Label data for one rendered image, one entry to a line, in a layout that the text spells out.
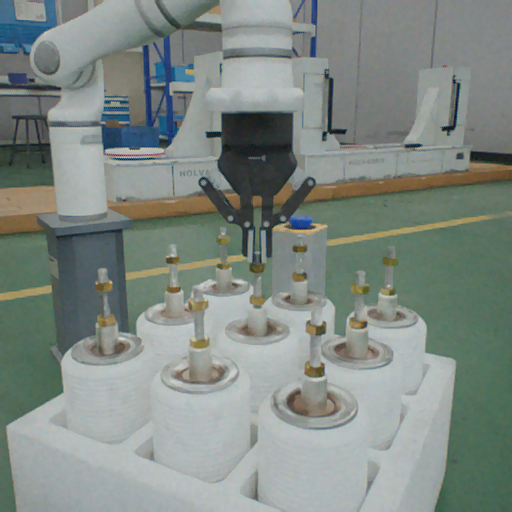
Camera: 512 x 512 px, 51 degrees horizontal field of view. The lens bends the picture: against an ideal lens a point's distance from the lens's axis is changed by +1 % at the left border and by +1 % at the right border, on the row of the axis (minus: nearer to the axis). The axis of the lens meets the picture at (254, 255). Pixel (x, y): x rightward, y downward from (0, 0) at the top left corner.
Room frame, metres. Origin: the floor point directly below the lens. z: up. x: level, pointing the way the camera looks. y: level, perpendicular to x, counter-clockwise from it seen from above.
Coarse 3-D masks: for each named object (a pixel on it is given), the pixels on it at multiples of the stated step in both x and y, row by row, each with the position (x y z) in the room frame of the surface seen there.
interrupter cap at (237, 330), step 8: (240, 320) 0.60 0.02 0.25; (272, 320) 0.60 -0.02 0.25; (280, 320) 0.60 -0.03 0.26; (232, 328) 0.58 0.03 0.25; (240, 328) 0.58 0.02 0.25; (272, 328) 0.58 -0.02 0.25; (280, 328) 0.58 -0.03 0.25; (288, 328) 0.57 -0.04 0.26; (232, 336) 0.55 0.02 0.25; (240, 336) 0.55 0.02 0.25; (248, 336) 0.55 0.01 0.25; (256, 336) 0.56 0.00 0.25; (264, 336) 0.56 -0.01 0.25; (272, 336) 0.55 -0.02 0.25; (280, 336) 0.55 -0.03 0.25; (248, 344) 0.54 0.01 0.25; (256, 344) 0.54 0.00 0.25; (264, 344) 0.54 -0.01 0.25
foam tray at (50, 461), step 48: (432, 384) 0.58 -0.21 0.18; (48, 432) 0.48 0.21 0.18; (144, 432) 0.48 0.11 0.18; (432, 432) 0.51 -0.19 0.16; (48, 480) 0.47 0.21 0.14; (96, 480) 0.44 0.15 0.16; (144, 480) 0.41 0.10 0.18; (192, 480) 0.41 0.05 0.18; (240, 480) 0.41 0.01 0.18; (384, 480) 0.41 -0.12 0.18; (432, 480) 0.55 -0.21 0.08
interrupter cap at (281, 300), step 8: (272, 296) 0.69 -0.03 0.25; (280, 296) 0.69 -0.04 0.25; (288, 296) 0.69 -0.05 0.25; (312, 296) 0.69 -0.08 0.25; (320, 296) 0.69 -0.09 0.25; (280, 304) 0.66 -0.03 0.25; (288, 304) 0.66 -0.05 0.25; (296, 304) 0.66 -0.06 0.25; (304, 304) 0.66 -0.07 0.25; (312, 304) 0.66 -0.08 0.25; (320, 304) 0.66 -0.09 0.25
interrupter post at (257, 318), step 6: (252, 306) 0.58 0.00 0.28; (264, 306) 0.58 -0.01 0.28; (252, 312) 0.57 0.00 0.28; (258, 312) 0.56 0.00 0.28; (264, 312) 0.57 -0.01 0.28; (252, 318) 0.57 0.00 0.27; (258, 318) 0.56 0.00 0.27; (264, 318) 0.57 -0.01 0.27; (252, 324) 0.57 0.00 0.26; (258, 324) 0.56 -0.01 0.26; (264, 324) 0.57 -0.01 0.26; (252, 330) 0.57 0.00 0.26; (258, 330) 0.56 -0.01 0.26; (264, 330) 0.57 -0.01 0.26
